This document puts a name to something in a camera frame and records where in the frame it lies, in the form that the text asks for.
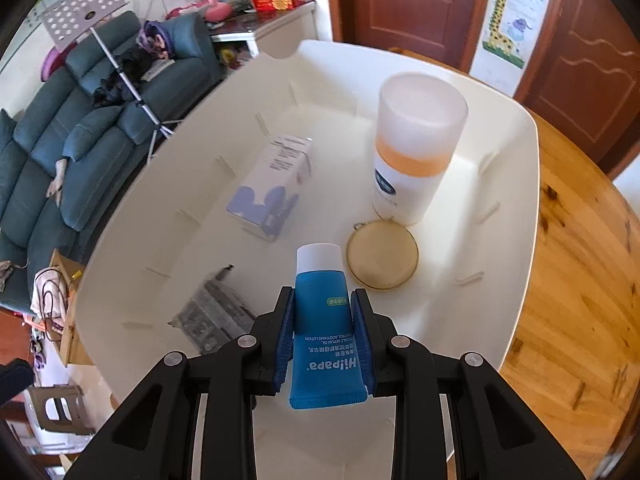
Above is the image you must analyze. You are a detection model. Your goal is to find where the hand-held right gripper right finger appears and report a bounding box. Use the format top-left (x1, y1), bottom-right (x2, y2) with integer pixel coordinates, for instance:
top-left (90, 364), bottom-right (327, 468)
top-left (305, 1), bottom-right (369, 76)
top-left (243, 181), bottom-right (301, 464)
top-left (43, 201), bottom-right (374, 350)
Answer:
top-left (350, 289), bottom-right (586, 480)

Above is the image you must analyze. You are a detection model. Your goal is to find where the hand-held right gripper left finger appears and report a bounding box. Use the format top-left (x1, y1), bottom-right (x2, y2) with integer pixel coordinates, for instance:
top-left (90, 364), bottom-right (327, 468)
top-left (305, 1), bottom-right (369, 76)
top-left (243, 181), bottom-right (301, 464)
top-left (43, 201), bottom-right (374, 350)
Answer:
top-left (65, 286), bottom-right (296, 480)

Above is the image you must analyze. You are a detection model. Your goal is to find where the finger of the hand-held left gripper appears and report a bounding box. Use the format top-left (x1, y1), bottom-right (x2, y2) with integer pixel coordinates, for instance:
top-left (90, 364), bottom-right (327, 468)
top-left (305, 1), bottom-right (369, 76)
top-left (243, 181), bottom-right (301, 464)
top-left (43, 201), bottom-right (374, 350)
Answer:
top-left (0, 361), bottom-right (34, 406)

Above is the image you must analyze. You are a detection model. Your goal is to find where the blue cream tube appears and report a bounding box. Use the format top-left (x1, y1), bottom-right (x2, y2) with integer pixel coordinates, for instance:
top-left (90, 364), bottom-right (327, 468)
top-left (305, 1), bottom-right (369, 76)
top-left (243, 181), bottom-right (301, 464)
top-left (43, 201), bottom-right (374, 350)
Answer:
top-left (289, 243), bottom-right (368, 410)

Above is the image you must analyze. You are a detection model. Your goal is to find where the grey printed packet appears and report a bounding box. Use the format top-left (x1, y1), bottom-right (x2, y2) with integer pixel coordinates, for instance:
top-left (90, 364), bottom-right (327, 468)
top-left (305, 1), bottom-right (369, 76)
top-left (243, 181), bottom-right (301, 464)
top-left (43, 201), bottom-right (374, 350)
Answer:
top-left (169, 264), bottom-right (258, 353)

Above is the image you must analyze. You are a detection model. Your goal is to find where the gold compact mirror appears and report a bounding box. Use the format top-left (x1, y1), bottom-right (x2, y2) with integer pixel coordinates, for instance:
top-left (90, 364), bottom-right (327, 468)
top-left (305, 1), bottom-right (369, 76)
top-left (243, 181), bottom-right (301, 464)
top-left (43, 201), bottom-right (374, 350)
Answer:
top-left (346, 221), bottom-right (419, 291)

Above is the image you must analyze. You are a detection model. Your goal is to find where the white purple carton box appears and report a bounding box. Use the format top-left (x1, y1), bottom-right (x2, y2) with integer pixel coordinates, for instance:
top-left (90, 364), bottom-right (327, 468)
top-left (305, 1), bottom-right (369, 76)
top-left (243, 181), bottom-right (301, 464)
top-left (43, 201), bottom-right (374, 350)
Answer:
top-left (225, 134), bottom-right (315, 243)

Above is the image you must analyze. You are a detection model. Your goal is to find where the white plastic tray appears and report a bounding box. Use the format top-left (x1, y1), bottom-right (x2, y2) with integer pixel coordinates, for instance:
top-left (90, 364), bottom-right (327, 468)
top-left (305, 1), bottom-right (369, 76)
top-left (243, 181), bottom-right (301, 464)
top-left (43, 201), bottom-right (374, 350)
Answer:
top-left (71, 40), bottom-right (541, 480)

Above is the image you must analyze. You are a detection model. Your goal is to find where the white orange lotion bottle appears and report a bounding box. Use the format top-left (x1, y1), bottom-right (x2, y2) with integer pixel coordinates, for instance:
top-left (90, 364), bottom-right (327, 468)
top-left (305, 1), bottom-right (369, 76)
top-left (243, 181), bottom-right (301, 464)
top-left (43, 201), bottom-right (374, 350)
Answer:
top-left (371, 73), bottom-right (469, 227)

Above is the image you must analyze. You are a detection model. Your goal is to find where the wooden desktop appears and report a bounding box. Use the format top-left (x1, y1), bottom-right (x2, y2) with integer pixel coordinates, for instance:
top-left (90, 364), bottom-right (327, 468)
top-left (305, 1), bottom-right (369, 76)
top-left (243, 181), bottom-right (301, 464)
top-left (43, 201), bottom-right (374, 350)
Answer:
top-left (387, 47), bottom-right (640, 476)

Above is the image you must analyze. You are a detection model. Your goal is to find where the grey plastic stool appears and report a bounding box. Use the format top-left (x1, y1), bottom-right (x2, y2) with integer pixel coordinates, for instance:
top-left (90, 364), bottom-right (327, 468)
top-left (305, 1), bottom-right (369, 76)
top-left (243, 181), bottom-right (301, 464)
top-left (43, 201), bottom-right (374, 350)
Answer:
top-left (25, 385), bottom-right (96, 436)

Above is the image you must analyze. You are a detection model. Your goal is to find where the brown cardboard box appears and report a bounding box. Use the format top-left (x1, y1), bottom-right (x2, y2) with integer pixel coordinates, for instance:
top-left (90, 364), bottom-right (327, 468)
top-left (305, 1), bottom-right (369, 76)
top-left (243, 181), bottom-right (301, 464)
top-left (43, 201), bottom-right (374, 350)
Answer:
top-left (49, 249), bottom-right (96, 367)

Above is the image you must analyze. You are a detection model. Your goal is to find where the blue fabric sofa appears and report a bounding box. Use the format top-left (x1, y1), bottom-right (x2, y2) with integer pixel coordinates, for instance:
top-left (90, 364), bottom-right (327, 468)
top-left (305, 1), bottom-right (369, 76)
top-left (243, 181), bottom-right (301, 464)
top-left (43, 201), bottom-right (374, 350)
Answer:
top-left (0, 10), bottom-right (221, 316)

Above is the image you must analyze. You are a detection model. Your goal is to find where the dark clothing pile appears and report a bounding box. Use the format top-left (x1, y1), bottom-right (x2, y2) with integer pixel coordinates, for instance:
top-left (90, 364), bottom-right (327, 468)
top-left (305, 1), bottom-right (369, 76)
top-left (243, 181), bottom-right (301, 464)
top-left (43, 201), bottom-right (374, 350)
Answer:
top-left (92, 47), bottom-right (156, 106)

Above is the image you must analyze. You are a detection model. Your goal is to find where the white low cabinet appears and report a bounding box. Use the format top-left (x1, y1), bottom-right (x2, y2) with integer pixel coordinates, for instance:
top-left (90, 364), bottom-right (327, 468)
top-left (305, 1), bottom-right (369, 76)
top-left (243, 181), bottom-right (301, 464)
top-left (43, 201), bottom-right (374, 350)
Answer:
top-left (209, 1), bottom-right (318, 68)

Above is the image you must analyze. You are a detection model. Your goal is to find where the purple patterned cloth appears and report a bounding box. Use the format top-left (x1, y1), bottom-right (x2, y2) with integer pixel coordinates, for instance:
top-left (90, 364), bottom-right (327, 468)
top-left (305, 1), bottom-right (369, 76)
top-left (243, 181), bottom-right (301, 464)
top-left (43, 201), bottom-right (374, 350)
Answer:
top-left (140, 20), bottom-right (173, 61)

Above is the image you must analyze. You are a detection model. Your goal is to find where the brown wooden door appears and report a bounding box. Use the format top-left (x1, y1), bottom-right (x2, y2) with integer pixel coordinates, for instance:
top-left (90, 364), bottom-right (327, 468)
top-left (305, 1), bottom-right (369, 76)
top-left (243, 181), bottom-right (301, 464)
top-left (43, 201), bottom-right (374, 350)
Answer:
top-left (515, 0), bottom-right (640, 176)
top-left (324, 0), bottom-right (496, 75)

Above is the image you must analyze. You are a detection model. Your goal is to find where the giraffe height chart poster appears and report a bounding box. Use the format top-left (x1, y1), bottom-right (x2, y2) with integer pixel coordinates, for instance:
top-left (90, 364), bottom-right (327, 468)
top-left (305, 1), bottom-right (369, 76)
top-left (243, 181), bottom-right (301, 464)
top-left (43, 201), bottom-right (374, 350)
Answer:
top-left (482, 0), bottom-right (551, 68)

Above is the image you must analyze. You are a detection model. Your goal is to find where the tripod music stand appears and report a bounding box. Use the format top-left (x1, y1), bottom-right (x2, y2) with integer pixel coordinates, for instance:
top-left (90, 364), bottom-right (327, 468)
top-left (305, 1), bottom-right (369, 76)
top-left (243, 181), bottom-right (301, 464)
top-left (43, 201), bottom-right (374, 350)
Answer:
top-left (41, 0), bottom-right (183, 163)

